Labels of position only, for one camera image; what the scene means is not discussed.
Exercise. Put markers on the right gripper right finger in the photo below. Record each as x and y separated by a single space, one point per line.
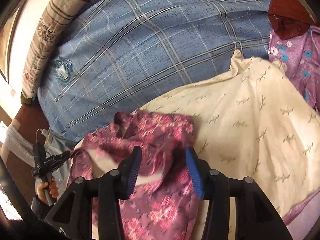
256 217

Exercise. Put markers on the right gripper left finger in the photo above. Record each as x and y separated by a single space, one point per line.
72 213

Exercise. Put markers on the maroon floral garment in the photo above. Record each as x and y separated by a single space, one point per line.
163 204

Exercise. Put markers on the person's left hand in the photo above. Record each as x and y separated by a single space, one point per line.
52 189

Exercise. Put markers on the cream leaf-print blanket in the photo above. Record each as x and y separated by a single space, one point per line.
251 122

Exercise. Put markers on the blue plaid bed sheet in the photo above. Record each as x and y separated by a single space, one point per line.
117 55

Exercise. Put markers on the purple floral garment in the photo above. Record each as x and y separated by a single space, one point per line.
299 57

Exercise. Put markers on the beige striped pillow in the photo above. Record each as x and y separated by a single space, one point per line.
57 15

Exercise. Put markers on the dark red cloth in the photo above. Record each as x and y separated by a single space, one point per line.
291 18

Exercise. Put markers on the brown wooden bed frame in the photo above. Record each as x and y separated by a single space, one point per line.
17 151

